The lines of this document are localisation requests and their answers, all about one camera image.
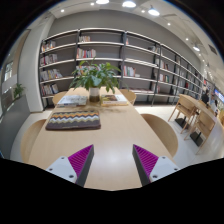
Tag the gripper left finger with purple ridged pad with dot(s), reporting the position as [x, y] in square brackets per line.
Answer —
[74, 168]

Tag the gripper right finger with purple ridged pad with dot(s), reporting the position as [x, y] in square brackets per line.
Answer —
[151, 167]

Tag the zigzag patterned folded towel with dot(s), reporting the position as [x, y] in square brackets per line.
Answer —
[78, 120]

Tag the wooden chair near right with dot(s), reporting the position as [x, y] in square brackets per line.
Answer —
[164, 131]

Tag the wooden chair near left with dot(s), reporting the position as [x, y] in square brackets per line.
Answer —
[29, 138]

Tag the wooden side table right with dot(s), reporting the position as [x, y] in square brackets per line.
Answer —
[200, 107]

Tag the open magazine left of plant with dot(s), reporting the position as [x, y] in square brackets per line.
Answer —
[72, 100]

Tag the wooden chair at side table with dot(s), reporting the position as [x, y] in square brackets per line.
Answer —
[186, 108]

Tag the wooden chair far left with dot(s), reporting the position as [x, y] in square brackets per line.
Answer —
[57, 97]

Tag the wooden chair far right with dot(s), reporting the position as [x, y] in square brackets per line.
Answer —
[128, 96]

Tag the book right of plant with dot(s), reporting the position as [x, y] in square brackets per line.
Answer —
[116, 99]

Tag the person in dark clothes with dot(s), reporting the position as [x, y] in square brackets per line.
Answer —
[205, 97]

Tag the green potted plant, white pot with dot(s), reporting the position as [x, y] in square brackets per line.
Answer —
[92, 77]

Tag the large grey wall bookshelf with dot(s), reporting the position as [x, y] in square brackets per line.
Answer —
[156, 73]

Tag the small plant at left wall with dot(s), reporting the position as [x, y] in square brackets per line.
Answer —
[18, 90]

